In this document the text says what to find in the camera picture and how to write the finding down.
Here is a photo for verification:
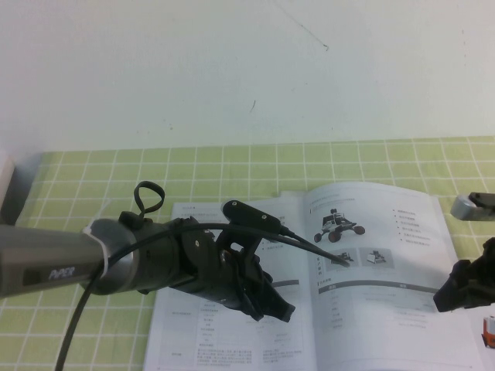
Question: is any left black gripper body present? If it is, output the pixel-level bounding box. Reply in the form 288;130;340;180
169;216;271;315

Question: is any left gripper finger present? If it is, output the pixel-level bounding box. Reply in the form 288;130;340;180
249;281;294;324
259;270;297;316

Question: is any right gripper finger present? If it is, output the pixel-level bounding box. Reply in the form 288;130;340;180
443;258;472;288
432;283;469;314

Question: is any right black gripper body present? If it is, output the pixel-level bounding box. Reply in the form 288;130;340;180
462;237;495;311

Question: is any white product brochure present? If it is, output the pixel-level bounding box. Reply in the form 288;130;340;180
142;181;495;371

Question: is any white zip tie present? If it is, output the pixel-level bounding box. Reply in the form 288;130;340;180
82;199;113;280

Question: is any green checkered tablecloth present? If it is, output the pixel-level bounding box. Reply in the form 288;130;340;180
0;135;495;371

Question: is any white and grey box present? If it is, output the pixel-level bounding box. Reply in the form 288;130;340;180
0;153;19;225

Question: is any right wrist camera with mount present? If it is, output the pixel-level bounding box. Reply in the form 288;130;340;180
449;191;495;223

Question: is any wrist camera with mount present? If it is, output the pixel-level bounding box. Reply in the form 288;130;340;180
220;198;284;257
449;191;495;223

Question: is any long black camera cable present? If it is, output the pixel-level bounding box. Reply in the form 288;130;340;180
53;220;352;371

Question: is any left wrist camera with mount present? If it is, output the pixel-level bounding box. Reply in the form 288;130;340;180
220;198;284;257

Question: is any black strap loop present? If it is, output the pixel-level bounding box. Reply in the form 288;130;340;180
132;180;166;216

